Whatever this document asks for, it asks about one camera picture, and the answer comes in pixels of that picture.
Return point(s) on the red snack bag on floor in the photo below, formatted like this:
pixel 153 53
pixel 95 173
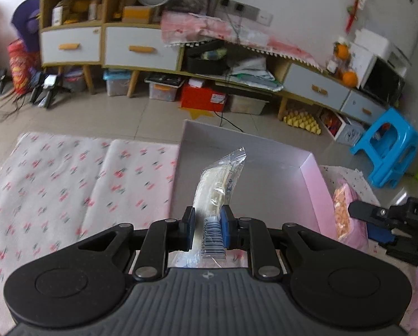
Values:
pixel 21 63

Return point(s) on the yellow egg tray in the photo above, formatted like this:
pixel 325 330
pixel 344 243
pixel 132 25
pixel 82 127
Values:
pixel 302 119

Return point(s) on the red storage box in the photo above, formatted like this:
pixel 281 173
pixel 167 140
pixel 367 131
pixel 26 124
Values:
pixel 202 98

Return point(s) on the pink wafer snack pack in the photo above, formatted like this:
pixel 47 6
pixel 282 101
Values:
pixel 350 231

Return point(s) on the orange fruit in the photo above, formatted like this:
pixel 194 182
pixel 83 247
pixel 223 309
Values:
pixel 349 79
pixel 341 51

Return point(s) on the clear bag white bread snack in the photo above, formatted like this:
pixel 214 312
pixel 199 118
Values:
pixel 213 191

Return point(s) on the pink cloth on cabinet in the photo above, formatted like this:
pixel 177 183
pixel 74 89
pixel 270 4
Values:
pixel 185 28

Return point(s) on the clear plastic storage bin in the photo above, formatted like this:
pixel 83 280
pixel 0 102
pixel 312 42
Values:
pixel 162 92

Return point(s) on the blue plastic stool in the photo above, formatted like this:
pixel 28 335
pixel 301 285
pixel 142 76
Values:
pixel 391 144

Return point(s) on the pink cardboard box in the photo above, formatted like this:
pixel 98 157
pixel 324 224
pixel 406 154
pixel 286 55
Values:
pixel 279 183

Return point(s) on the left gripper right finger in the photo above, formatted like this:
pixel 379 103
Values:
pixel 254 237

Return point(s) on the purple plush toy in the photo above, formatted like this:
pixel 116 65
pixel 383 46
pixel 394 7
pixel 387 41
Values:
pixel 25 20

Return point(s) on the white microwave oven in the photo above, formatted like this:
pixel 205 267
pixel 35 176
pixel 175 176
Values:
pixel 376 77

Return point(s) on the cherry print floral cloth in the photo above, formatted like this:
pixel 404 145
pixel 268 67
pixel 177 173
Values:
pixel 56 190

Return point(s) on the tall wooden shelf cabinet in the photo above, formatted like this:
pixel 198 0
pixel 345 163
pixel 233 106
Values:
pixel 72 34

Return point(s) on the wooden tv cabinet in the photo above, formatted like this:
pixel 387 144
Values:
pixel 139 47

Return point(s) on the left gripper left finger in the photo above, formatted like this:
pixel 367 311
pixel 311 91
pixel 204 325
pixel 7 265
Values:
pixel 159 240

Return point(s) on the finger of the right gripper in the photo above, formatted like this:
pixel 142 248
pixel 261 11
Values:
pixel 379 235
pixel 369 213

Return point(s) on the wall power socket strip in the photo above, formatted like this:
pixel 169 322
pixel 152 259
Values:
pixel 233 10

